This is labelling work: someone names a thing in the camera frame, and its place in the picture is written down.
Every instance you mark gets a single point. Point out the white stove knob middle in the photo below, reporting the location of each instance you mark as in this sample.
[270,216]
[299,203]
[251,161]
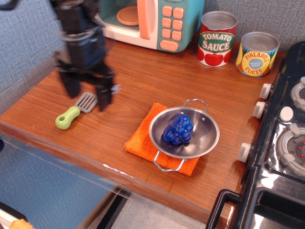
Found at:
[258,110]

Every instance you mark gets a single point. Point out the white stove knob front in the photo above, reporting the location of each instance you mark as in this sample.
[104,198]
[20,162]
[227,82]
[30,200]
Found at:
[244,152]

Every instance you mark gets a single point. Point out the black oven door handle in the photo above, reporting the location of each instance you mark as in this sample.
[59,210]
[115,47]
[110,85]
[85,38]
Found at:
[224,196]

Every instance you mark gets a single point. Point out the pineapple slices can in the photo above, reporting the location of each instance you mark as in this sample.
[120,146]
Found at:
[257,53]

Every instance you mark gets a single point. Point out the white stove knob rear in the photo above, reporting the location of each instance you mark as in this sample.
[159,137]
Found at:
[264,93]

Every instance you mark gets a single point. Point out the white stove knob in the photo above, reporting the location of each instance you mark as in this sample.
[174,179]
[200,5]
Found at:
[264,93]
[258,110]
[244,152]

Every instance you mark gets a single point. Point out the tomato sauce can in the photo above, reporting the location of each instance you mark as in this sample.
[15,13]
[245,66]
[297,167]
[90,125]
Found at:
[216,38]

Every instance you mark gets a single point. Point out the steel two-handled pan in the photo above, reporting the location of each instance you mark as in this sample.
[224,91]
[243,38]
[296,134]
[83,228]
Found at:
[205,134]

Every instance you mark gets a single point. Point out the blue toy bell pepper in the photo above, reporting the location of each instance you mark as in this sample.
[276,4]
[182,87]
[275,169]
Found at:
[179,130]

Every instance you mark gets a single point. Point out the orange object bottom left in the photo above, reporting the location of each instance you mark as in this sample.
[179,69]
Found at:
[20,224]

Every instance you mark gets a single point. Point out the black toy stove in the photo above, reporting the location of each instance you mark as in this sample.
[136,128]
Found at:
[273,183]

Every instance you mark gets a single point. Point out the green handled grey spatula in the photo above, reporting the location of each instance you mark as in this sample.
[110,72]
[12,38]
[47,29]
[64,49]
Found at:
[85,104]

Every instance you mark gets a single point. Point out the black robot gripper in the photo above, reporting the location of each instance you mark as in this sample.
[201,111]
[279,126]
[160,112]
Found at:
[85,49]

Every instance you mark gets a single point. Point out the teal toy microwave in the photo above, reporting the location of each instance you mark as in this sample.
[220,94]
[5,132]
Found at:
[165,25]

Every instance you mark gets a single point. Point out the orange microfibre cloth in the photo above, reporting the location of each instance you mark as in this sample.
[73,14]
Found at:
[141,145]

